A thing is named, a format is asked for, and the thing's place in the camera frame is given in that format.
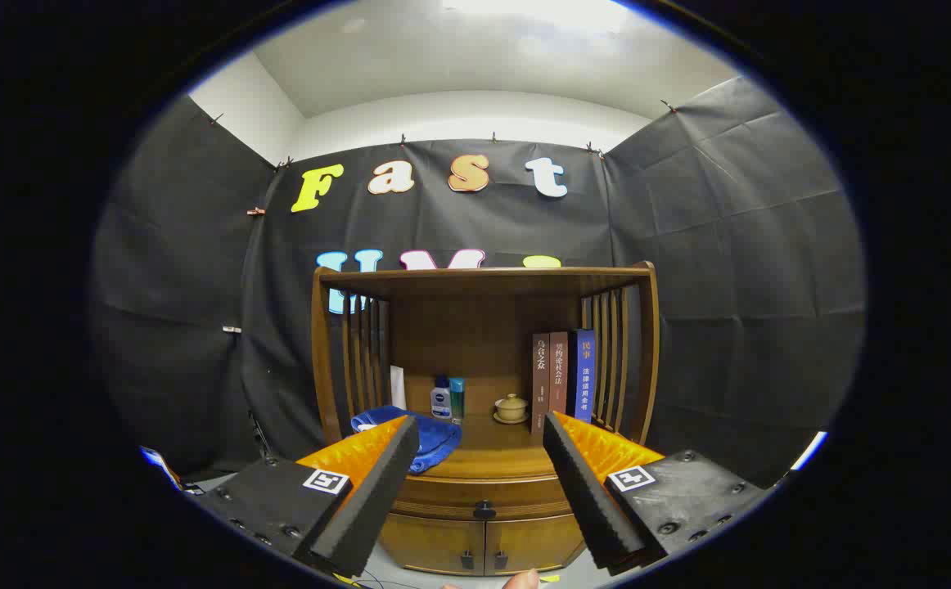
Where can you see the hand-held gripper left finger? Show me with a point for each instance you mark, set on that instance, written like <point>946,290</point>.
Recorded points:
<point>369,499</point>

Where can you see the blue folded towel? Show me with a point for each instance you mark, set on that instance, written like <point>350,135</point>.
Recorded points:
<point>434,438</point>

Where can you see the reddish brown book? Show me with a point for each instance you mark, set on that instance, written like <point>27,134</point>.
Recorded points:
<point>558,376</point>

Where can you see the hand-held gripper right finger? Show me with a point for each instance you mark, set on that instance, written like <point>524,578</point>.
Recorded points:
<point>586,499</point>

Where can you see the dark brown book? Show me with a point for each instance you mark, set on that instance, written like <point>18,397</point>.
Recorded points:
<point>540,384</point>

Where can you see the blue book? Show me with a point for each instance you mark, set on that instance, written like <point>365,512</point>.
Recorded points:
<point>586,376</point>

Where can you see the wooden drawer with black knob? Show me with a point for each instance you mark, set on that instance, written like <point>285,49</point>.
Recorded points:
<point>443,497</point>

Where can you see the white tube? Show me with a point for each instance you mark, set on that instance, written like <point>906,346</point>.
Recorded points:
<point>398,388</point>

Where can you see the wooden cabinet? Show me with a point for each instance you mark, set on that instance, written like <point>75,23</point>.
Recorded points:
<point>475,327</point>

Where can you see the beige lidded teacup with saucer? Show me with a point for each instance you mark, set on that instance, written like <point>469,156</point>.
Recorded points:
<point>511,407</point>

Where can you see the wooden cabinet door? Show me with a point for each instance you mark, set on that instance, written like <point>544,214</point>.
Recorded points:
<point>533,540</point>
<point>430,540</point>

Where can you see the white bottle with blue cap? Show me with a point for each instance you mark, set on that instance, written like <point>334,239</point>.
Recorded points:
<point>441,402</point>

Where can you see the wooden countertop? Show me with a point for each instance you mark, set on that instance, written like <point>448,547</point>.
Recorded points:
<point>500,450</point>

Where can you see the teal clear bottle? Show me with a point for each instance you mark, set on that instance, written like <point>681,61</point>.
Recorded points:
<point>457,397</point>

